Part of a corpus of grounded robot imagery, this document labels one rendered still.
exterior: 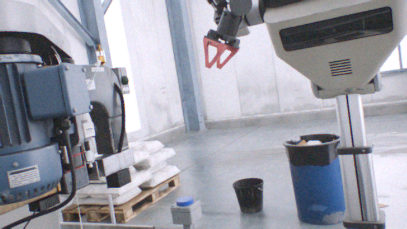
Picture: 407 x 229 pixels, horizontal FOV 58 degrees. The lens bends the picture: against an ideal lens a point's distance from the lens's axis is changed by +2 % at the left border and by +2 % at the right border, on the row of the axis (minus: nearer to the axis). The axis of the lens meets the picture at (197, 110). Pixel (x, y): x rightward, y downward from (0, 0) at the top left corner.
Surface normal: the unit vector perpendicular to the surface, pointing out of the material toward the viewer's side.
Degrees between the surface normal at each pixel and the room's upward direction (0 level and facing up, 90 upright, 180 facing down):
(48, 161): 91
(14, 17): 90
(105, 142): 90
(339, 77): 130
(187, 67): 90
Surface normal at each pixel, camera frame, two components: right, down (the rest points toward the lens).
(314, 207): -0.50, 0.18
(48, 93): -0.04, 0.07
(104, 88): 0.88, -0.11
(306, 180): -0.68, 0.20
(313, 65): -0.24, 0.73
